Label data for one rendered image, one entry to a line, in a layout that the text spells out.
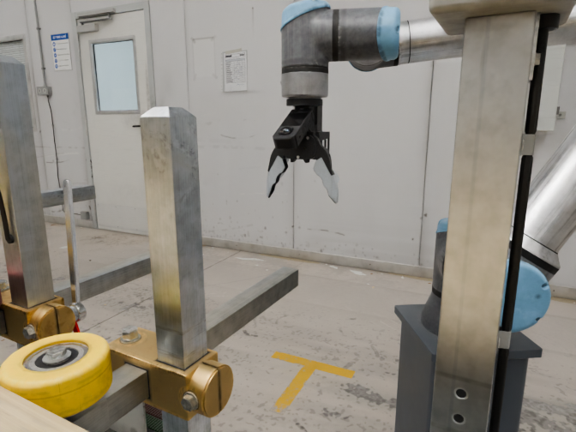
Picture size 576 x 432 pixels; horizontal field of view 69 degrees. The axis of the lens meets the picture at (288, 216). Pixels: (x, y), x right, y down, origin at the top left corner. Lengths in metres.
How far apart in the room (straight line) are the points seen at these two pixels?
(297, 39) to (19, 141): 0.48
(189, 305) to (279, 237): 3.08
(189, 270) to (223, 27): 3.34
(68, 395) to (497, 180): 0.34
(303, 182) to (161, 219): 2.93
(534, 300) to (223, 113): 3.07
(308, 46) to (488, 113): 0.57
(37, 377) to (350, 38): 0.68
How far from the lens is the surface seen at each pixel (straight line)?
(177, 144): 0.38
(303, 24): 0.82
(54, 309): 0.60
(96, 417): 0.44
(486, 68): 0.27
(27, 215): 0.59
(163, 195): 0.39
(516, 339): 1.15
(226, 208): 3.69
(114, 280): 0.74
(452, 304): 0.29
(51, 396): 0.38
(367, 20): 0.81
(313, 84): 0.80
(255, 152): 3.46
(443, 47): 0.97
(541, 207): 0.88
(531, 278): 0.85
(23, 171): 0.58
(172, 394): 0.45
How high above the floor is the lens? 1.09
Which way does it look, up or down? 13 degrees down
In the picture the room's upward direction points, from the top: straight up
